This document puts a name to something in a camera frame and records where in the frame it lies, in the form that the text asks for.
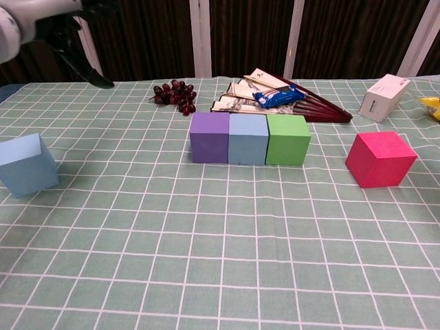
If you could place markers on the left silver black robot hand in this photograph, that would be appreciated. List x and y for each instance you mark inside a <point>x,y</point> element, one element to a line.
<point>44,20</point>

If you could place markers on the purple foam cube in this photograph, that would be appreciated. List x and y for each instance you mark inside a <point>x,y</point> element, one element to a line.
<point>209,142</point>

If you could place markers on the light blue foam cube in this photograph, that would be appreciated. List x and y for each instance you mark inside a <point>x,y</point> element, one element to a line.
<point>27,168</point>
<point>247,144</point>

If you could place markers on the green foam cube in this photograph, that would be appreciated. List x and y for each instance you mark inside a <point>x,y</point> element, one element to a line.
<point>287,144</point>

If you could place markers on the red foam cube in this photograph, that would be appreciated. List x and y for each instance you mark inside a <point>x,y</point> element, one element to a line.
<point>381,161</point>

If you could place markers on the blue padded table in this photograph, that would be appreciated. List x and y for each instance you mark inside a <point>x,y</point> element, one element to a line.
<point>3,92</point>

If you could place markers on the dark pleated curtain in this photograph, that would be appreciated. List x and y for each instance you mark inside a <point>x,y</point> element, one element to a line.
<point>148,38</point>

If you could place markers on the dark red grape bunch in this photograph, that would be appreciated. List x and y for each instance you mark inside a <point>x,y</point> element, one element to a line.
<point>175,96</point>

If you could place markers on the blue snack wrapper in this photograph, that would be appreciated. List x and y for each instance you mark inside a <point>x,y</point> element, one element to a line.
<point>276,96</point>

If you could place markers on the painted paper folding fan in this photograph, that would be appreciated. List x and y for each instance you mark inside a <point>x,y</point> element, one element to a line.
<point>316,108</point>

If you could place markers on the green checked tablecloth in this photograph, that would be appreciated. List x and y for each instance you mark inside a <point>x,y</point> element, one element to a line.
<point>220,247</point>

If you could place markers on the white cardboard box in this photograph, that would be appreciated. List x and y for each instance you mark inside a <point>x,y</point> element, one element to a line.
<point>381,99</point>

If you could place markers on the yellow snack bag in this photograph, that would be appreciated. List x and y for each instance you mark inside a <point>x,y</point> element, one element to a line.
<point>433,106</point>

